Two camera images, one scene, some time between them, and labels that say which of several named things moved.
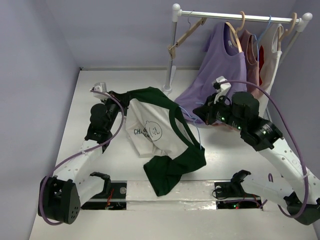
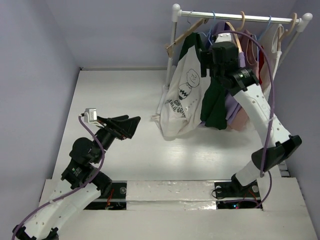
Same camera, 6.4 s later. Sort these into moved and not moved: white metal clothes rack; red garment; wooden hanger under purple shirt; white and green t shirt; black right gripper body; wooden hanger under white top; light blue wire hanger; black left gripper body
Moved: black right gripper body; white and green t shirt; black left gripper body; light blue wire hanger
Not moved: white metal clothes rack; wooden hanger under white top; red garment; wooden hanger under purple shirt
